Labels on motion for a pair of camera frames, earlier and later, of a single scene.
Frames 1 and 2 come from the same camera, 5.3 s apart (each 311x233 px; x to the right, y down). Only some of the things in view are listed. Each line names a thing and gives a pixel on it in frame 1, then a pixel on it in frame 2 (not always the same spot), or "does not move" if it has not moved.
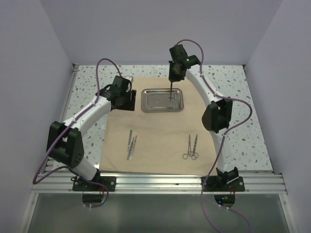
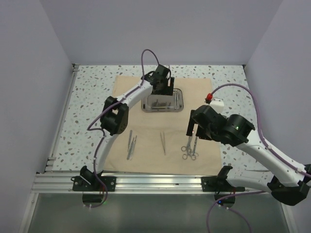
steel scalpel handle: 130,141 does not move
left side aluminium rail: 48,162 does not move
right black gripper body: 173,75 -> 205,133
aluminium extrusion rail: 256,182 does not move
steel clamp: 170,98 -> 184,148
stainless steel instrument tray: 162,100 does not move
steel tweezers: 131,149 does not move
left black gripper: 129,105 -> 168,90
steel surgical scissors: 195,155 does not move
